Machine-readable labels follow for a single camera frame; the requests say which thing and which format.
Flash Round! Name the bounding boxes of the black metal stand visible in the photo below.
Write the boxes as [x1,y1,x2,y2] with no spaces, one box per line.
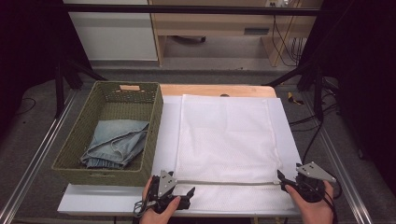
[263,58,325,123]
[53,55,107,119]

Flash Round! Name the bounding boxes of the light blue denim jeans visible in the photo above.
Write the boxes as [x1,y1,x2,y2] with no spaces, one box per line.
[79,119,150,170]

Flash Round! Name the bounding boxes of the aluminium rail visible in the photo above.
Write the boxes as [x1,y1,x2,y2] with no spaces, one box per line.
[0,89,79,224]
[299,92,375,224]

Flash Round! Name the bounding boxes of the light wooden desk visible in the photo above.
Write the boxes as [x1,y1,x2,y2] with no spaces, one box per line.
[148,0,323,68]

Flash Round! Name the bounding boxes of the black horizontal frame bar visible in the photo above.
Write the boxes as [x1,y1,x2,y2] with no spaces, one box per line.
[62,4,322,17]

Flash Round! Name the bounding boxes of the yellow and black tool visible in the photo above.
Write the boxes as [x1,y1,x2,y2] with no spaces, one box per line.
[286,91,305,106]

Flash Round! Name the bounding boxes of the dark curtain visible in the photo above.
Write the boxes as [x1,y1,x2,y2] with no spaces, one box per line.
[0,0,92,139]
[306,0,396,191]

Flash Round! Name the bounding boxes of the person's right hand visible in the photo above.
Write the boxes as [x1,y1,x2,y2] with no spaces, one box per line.
[284,180,335,224]

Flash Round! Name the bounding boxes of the hand-held gripper cable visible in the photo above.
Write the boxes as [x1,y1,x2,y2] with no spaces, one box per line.
[133,176,157,218]
[321,180,343,224]

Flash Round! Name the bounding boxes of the white mesh laundry bag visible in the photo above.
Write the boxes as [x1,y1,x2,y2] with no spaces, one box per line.
[173,93,297,213]

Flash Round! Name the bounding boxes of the white board sheet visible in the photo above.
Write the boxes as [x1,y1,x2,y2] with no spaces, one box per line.
[57,94,304,218]

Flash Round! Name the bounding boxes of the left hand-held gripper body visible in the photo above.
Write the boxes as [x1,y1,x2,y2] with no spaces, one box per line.
[146,170,195,215]

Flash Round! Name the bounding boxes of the white cabinet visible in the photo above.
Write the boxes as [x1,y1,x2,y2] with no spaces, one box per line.
[62,0,159,62]

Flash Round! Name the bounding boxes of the right hand-held gripper cable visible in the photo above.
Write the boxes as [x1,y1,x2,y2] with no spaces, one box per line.
[321,180,343,224]

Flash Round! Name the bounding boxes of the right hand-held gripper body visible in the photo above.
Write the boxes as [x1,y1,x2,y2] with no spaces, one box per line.
[288,161,337,204]

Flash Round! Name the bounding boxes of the grey desk label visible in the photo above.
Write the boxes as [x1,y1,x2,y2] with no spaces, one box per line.
[243,27,271,35]

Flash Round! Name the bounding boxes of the white power strip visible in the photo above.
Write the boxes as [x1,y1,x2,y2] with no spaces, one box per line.
[264,0,292,8]

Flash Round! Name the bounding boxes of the thin black floor cable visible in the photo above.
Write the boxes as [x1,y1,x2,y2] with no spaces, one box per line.
[14,96,37,117]

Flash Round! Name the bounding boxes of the hanging black cable bundle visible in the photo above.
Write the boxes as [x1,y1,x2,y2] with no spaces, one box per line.
[272,14,308,68]

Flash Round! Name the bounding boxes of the green woven basket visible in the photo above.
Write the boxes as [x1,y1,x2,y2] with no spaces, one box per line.
[50,80,164,188]

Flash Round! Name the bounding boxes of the left hand-held gripper cable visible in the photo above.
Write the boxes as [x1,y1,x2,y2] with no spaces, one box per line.
[133,176,157,218]

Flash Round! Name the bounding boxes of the person's left hand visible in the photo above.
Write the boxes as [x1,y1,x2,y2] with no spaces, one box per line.
[139,175,182,224]

